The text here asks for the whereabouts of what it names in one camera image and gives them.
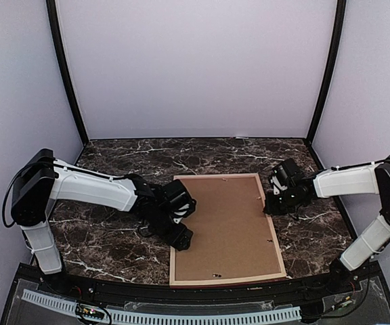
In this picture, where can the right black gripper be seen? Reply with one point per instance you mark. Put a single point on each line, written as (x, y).
(270, 207)

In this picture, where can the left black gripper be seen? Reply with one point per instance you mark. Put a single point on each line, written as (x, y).
(176, 239)

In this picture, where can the brown cardboard backing board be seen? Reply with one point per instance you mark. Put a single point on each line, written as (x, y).
(229, 230)

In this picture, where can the pink wooden picture frame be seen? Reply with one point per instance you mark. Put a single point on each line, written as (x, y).
(181, 282)

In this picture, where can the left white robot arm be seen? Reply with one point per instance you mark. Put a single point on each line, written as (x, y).
(35, 188)

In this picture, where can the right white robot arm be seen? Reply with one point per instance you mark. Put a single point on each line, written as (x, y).
(364, 189)

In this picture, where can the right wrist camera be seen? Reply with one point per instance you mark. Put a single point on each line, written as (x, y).
(285, 175)

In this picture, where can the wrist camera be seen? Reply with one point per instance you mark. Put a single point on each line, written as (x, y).
(177, 201)
(285, 175)

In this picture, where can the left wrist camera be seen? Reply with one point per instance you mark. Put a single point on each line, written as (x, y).
(177, 201)

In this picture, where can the white slotted cable duct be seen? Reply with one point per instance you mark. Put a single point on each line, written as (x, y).
(142, 313)

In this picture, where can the black front rail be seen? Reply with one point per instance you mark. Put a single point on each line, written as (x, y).
(300, 290)

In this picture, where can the right black corner post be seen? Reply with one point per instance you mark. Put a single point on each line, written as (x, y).
(337, 29)

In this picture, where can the black corner post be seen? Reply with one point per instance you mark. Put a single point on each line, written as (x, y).
(56, 34)
(337, 29)

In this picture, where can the left black corner post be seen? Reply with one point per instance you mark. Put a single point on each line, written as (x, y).
(56, 34)

